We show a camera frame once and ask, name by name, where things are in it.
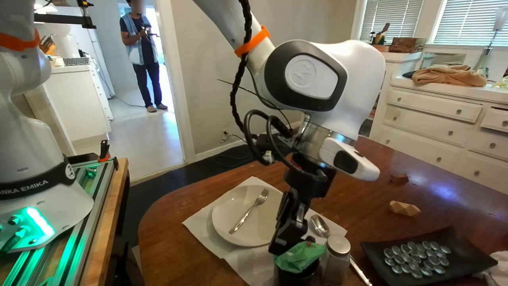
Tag tan crumpled object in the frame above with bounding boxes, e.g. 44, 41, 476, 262
389, 200, 420, 218

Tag small wooden block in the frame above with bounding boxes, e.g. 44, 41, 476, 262
389, 173, 409, 186

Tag black braided cable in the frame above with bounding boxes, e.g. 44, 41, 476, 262
228, 0, 298, 167

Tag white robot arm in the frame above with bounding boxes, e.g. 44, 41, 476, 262
0, 0, 385, 254

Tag silver fork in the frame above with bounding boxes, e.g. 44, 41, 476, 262
228, 189, 270, 235

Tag black mug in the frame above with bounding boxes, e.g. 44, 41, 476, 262
274, 256, 319, 286

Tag white dresser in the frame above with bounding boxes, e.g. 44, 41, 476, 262
370, 76, 508, 192

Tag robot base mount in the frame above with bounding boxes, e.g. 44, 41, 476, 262
0, 157, 130, 286

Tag silver spoon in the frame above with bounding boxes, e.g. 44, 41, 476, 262
309, 215, 373, 286

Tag brown cloth on dresser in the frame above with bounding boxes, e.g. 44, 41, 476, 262
411, 65, 487, 87

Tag person in blue vest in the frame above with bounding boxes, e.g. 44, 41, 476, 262
119, 0, 166, 113

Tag black tray with glass gems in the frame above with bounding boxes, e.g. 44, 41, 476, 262
362, 227, 497, 286

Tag green cloth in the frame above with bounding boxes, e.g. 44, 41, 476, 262
274, 242, 325, 273

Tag white round plate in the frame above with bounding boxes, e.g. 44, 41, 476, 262
211, 184, 282, 248

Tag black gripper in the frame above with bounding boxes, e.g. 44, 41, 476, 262
268, 167, 335, 256

